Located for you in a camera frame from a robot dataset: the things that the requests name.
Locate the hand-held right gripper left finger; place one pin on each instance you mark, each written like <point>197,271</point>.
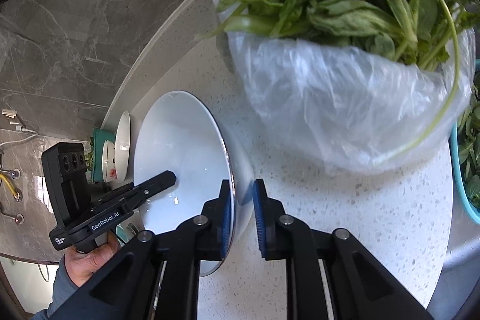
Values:
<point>225,215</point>

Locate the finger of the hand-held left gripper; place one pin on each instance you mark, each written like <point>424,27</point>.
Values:
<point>157,183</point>

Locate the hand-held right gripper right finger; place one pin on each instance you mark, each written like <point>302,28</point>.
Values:
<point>260,215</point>

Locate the small red print bowl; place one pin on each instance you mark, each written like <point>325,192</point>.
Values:
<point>108,162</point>

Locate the large white bowl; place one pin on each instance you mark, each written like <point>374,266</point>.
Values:
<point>176,140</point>

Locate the medium white bowl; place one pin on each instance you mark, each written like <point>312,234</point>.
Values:
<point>122,143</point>

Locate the person's left forearm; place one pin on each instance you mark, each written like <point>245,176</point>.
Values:
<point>60,293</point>

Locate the person's left hand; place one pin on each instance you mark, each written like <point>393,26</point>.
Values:
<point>80,263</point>

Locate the green basin of greens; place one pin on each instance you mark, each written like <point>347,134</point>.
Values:
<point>96,155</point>

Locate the clear plastic bag of greens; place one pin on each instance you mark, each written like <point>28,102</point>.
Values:
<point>337,80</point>

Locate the teal colander of greens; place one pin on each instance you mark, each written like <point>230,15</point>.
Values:
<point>463,192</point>

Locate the red wall valve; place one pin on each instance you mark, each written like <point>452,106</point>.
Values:
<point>17,218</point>

